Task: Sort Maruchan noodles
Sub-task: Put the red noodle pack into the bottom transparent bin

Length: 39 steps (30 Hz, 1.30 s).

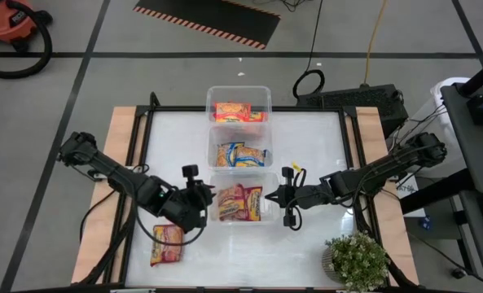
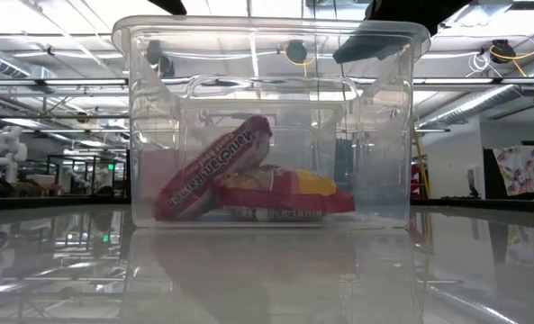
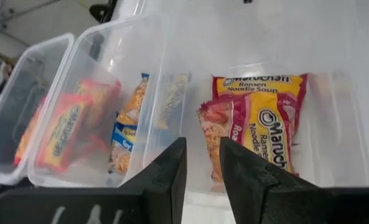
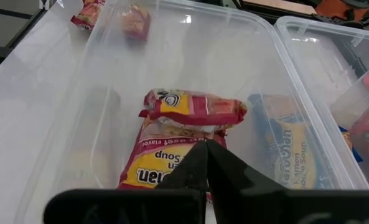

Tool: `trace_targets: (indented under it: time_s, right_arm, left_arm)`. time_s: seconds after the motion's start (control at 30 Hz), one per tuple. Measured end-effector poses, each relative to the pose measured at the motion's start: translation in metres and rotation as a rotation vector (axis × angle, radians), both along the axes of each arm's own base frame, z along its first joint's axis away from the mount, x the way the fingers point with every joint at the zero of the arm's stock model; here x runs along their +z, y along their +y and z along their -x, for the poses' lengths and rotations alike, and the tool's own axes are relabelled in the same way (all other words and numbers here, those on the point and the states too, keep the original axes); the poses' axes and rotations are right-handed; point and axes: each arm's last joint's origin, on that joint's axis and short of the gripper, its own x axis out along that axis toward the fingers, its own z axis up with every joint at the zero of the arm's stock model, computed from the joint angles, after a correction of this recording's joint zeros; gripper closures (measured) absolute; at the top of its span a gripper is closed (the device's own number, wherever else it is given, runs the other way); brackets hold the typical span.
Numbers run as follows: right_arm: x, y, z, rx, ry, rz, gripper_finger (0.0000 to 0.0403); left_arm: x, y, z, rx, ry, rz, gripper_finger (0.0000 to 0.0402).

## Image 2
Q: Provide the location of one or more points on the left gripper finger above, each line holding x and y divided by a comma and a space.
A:
169, 5

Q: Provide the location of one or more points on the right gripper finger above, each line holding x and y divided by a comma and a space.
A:
370, 48

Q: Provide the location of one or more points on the dark red Maruchan noodle packet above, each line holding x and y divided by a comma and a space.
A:
212, 166
293, 193

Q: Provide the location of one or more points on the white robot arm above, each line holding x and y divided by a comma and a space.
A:
7, 153

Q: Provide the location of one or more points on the ceiling light strip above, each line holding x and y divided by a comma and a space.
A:
82, 82
451, 81

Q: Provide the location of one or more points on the clear plastic bin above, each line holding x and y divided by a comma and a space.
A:
271, 92
302, 135
271, 24

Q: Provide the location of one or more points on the floral cloth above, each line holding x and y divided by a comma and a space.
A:
516, 171

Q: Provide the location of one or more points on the black ceiling camera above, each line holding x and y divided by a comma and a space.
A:
502, 49
156, 56
296, 50

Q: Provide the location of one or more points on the silver ventilation duct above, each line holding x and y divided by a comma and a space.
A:
1, 63
473, 105

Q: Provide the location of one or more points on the black workstation frame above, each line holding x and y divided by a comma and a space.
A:
86, 173

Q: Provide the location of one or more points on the black aluminium table frame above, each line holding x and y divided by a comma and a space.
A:
46, 203

